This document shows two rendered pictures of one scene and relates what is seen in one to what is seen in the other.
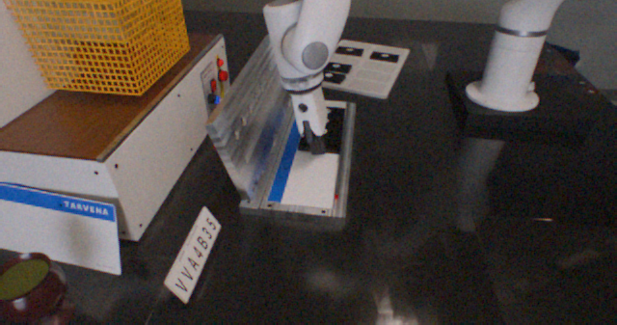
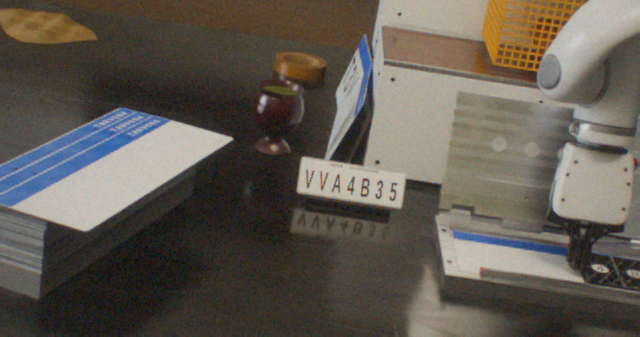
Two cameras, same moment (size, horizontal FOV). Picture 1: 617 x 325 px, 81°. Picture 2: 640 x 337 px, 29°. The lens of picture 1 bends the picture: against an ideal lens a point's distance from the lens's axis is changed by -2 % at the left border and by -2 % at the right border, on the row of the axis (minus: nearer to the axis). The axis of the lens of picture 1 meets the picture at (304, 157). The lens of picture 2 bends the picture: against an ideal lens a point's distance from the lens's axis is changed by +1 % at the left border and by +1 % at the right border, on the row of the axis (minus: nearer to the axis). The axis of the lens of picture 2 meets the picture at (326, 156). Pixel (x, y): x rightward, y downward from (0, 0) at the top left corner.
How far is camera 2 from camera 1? 1.52 m
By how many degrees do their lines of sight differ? 69
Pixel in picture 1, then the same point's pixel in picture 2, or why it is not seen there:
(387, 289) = (348, 302)
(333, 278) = (354, 272)
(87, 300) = (290, 160)
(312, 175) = (522, 263)
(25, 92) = (457, 20)
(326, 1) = (583, 17)
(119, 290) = not seen: hidden behind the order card
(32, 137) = (403, 39)
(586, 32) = not seen: outside the picture
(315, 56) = (547, 71)
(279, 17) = not seen: hidden behind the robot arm
